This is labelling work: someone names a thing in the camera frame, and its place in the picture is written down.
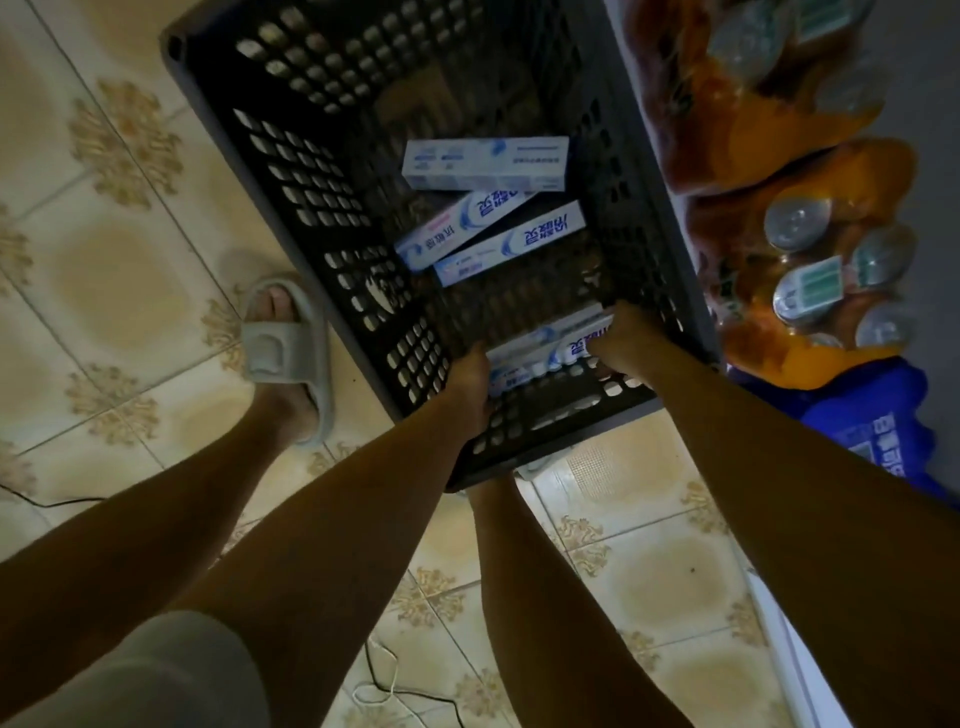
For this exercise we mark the person's right hand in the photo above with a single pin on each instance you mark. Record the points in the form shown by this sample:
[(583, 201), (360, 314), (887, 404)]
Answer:
[(636, 337)]

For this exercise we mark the person's left hand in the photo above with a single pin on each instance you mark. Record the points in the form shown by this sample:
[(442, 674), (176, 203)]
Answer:
[(471, 386)]

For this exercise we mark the person's right fingers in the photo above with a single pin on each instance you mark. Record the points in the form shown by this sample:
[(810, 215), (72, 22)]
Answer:
[(604, 354)]

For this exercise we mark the person's left fingers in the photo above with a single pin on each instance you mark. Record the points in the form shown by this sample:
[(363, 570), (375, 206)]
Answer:
[(486, 412)]

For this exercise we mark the white blue toothpaste box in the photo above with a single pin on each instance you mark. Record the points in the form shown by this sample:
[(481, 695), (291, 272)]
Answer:
[(517, 244), (536, 335), (480, 165), (457, 225), (540, 364)]

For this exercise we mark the person's right forearm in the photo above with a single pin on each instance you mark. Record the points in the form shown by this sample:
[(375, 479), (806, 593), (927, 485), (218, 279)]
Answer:
[(810, 510)]

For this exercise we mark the person's left forearm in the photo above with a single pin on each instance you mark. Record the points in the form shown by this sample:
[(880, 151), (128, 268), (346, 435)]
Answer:
[(345, 540)]

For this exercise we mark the grey slide sandal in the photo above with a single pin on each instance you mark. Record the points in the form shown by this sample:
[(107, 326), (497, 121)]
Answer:
[(289, 349), (541, 465)]

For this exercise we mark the person's right leg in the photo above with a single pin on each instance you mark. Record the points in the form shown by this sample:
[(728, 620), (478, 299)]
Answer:
[(555, 600)]

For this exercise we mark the person's leg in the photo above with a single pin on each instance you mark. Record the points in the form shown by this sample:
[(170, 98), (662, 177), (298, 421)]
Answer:
[(150, 517), (555, 600)]

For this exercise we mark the orange shrink-wrapped bottle pack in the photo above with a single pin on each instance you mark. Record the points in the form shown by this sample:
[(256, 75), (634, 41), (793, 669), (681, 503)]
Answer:
[(750, 97), (810, 270)]

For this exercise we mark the blue plastic package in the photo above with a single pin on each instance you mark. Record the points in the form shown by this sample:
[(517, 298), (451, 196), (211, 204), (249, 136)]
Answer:
[(862, 420)]

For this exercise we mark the black plastic crate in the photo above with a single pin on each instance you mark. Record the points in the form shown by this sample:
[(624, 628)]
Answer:
[(300, 180)]

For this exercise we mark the person's left leg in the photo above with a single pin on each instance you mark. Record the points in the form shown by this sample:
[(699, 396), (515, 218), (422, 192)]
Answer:
[(150, 517)]

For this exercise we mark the white cabinet edge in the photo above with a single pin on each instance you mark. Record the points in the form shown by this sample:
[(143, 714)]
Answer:
[(787, 660)]

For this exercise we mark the grey shorts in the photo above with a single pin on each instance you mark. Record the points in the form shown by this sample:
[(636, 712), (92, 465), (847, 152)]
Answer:
[(150, 675)]

